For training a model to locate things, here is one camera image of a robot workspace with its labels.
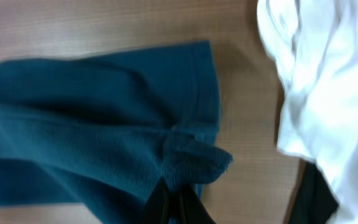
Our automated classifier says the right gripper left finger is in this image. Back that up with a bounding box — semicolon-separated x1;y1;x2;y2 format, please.
141;179;170;224

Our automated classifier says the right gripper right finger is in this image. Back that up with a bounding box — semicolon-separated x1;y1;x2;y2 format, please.
178;185;216;224

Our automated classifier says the dark blue t-shirt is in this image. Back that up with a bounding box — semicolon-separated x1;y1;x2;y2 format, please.
0;40;232;223

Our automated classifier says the black garment under pile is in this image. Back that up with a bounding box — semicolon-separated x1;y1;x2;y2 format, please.
285;161;338;224

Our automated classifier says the white shirt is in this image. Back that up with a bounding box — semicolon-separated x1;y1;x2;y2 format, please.
257;0;358;223

